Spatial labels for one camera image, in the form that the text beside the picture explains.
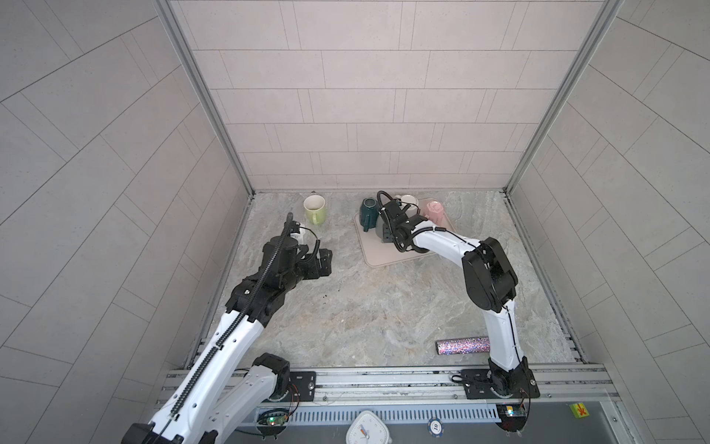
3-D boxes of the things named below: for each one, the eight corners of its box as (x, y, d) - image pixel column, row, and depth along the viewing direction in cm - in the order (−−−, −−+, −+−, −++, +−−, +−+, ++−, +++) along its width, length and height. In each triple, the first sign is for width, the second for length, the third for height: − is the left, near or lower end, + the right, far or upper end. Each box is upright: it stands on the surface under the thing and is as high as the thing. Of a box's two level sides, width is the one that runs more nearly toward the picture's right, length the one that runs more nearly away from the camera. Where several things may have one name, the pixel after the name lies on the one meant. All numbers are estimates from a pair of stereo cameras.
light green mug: (305, 231, 105) (300, 215, 98) (309, 211, 112) (304, 194, 104) (325, 231, 105) (321, 215, 98) (327, 211, 112) (324, 194, 104)
